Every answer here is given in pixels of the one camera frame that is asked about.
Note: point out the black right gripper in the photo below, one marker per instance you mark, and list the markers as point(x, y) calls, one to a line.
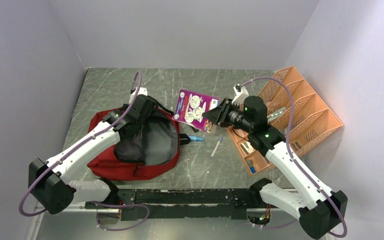
point(218, 115)

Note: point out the purple puzzle book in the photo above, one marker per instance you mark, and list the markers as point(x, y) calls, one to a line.
point(190, 108)

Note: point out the red student backpack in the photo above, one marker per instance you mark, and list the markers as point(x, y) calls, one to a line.
point(149, 146)

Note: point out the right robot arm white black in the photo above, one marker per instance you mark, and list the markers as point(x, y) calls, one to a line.
point(316, 207)

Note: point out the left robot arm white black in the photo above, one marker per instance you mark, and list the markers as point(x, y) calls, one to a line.
point(52, 182)

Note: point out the blue white marker pen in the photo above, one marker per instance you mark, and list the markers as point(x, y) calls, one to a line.
point(216, 146)

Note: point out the blue highlighter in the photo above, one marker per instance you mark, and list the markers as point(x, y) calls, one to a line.
point(194, 138)

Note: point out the white stapler in organizer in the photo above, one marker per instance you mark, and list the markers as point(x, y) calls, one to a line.
point(247, 148)

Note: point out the blue glue stick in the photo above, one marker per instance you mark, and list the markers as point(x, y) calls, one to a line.
point(251, 166)

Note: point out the white green ruler case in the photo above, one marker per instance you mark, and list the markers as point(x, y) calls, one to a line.
point(276, 114)

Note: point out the orange plastic desk organizer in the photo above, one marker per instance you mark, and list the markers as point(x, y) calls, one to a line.
point(312, 120)

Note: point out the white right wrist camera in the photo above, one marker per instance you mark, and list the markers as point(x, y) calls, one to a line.
point(241, 93)

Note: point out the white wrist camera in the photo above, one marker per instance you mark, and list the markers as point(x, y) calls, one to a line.
point(241, 93)
point(136, 92)

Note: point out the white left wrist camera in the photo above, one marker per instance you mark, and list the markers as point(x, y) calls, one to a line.
point(136, 92)

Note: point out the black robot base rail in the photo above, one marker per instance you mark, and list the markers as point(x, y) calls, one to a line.
point(232, 203)

